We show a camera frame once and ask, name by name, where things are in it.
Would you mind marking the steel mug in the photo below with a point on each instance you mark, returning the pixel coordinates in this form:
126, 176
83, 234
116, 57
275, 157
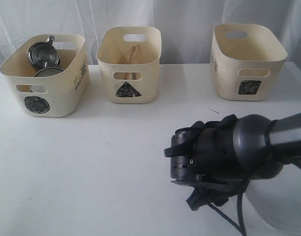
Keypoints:
43, 55

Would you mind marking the large white square plate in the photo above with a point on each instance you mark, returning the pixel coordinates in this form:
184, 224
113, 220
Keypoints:
277, 200

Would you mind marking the cream bin with circle mark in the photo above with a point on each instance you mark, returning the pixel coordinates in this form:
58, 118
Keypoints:
52, 96

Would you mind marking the crosswise wooden chopstick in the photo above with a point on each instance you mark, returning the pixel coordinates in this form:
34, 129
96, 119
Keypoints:
134, 53

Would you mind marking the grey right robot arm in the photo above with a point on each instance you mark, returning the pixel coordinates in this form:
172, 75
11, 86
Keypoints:
255, 136

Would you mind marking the cream bin with triangle mark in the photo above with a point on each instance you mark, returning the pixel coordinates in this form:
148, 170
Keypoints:
113, 54

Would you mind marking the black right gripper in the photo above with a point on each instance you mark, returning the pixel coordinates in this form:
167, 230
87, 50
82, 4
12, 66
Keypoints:
203, 156

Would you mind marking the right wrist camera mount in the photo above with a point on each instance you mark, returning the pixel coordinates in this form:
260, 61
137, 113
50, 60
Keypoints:
201, 197

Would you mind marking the steel table knife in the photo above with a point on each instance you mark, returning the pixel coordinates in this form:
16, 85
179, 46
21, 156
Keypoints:
135, 76

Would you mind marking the cream bin with square mark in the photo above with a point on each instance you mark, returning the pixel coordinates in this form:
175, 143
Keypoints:
245, 61

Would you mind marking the steel bowl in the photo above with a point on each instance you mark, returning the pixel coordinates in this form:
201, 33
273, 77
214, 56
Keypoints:
46, 72

